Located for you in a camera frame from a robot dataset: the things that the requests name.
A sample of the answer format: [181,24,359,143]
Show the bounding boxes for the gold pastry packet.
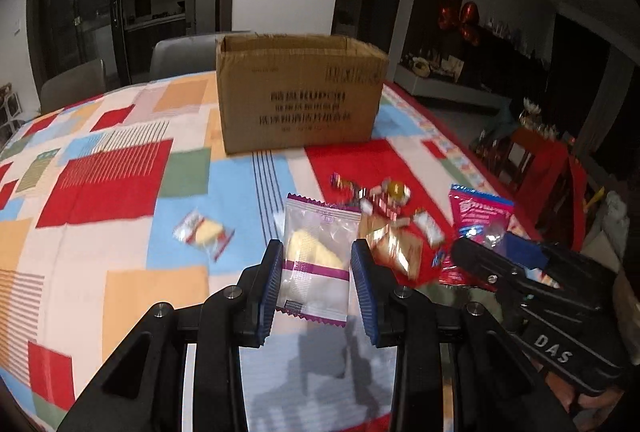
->
[358,215,423,280]

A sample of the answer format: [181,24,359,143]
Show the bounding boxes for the red striped twisted candy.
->
[360,192,401,221]

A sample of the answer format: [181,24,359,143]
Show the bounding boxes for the purple trimmed cake packet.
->
[277,194,361,327]

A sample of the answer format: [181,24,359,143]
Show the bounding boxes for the pink blue snack bag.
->
[438,184,514,291]

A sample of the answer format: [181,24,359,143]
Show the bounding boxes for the red gift bag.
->
[474,126,587,252]

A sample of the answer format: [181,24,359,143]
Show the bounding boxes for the small red cake packet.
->
[172,210,234,262]

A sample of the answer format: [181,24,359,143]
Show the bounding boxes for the yellow round candy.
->
[382,178,411,207]

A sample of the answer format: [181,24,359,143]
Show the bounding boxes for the purple foil twisted candy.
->
[330,172,368,204]

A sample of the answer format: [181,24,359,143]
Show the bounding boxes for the white low tv cabinet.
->
[394,65,509,109]

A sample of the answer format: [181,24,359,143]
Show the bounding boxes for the colourful patchwork tablecloth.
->
[0,70,547,432]

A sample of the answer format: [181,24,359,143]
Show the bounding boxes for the brown cardboard box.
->
[216,33,388,155]

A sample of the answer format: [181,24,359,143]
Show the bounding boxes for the red heart balloons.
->
[437,1,480,45]

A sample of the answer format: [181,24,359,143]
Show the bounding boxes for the grey chair near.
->
[150,31,252,81]

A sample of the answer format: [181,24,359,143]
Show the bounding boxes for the grey chair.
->
[150,31,252,81]
[40,58,106,114]

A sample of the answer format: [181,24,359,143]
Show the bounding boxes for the grey chair far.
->
[40,58,106,114]

